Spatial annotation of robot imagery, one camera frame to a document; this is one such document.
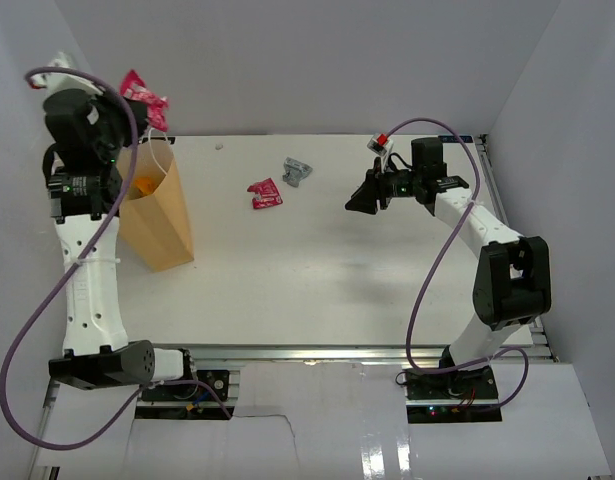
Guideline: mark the brown paper bag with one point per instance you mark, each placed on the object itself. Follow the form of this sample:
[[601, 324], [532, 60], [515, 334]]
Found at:
[[156, 227]]

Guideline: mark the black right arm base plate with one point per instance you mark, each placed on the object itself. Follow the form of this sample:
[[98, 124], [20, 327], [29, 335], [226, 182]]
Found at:
[[454, 386]]

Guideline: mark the blue label sticker right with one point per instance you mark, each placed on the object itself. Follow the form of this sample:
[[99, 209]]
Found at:
[[467, 139]]

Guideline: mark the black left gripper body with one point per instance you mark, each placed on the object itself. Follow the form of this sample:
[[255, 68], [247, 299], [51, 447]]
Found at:
[[118, 122]]

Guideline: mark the orange chips bag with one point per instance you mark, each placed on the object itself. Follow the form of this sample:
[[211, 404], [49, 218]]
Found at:
[[142, 186]]

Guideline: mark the silver snack packet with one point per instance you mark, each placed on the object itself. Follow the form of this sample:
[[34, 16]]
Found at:
[[295, 172]]

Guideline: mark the aluminium right side rail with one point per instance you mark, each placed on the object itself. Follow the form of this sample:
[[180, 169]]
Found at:
[[492, 170]]

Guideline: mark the aluminium rail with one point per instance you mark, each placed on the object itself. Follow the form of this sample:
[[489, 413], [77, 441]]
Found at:
[[492, 170], [334, 353]]

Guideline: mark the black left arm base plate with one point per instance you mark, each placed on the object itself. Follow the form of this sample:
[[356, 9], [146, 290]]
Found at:
[[217, 380]]

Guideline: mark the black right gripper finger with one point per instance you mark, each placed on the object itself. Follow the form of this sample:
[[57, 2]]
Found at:
[[363, 200], [375, 173]]

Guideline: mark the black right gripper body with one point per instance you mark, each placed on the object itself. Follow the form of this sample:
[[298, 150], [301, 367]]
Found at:
[[399, 185]]

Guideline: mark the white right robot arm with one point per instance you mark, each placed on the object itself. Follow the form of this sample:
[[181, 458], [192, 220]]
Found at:
[[512, 285]]

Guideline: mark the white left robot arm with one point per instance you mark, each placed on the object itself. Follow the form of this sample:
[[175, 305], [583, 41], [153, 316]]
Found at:
[[83, 183]]

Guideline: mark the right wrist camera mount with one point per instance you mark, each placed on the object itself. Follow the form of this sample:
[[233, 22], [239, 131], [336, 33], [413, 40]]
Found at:
[[381, 145]]

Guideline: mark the aluminium front rail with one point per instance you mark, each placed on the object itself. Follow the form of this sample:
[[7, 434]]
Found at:
[[334, 353]]

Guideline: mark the red snack packet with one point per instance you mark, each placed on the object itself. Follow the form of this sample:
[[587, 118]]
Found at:
[[265, 194], [134, 88]]

